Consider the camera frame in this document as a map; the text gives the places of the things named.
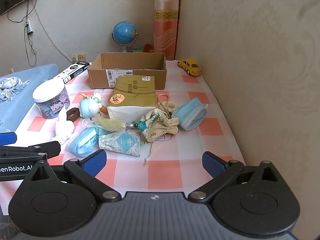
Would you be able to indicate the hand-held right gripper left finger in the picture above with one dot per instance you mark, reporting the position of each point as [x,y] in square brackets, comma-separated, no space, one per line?
[95,162]

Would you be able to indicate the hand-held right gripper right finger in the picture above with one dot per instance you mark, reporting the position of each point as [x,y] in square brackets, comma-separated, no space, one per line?
[215,163]

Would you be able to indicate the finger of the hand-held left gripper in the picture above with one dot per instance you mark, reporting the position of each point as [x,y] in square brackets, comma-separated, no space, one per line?
[7,138]
[45,148]

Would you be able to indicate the blue face mask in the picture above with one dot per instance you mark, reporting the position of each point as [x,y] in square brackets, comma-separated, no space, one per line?
[191,115]
[82,142]

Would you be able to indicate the blue patterned square sachet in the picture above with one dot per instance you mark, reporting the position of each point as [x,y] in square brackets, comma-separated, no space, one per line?
[122,142]

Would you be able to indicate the cream tassel pendant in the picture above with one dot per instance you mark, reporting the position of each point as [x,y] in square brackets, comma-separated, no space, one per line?
[110,125]

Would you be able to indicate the brown scrunchie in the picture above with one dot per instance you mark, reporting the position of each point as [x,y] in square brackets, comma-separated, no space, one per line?
[72,115]

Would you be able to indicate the brown cardboard box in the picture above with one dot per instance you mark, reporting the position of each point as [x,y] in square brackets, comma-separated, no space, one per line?
[130,67]

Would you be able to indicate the pink checkered tablecloth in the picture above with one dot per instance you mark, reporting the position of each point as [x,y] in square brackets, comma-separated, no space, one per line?
[180,152]

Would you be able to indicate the clear jar of binder clips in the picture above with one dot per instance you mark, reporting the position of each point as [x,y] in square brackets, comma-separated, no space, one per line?
[50,100]

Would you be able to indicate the blue round figurine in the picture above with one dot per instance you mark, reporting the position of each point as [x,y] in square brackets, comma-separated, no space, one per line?
[88,106]

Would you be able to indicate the gold tissue pack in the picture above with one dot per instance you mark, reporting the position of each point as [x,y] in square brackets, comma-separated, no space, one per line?
[133,95]

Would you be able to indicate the long black box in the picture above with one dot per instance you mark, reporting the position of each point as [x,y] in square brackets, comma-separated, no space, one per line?
[72,71]

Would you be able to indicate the yellow toy car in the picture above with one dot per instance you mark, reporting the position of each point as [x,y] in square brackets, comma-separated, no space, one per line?
[191,66]

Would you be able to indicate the white power strip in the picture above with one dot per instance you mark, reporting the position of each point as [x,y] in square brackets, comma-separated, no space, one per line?
[29,26]

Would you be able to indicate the colourful toy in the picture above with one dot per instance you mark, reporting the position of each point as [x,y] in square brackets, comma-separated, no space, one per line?
[146,48]

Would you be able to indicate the blue globe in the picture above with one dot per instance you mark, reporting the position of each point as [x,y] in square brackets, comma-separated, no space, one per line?
[124,32]

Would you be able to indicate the pink patterned curtain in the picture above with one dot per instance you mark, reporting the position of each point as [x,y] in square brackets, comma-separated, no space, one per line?
[166,30]

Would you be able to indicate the white wall socket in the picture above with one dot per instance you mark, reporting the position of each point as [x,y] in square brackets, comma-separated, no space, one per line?
[78,57]

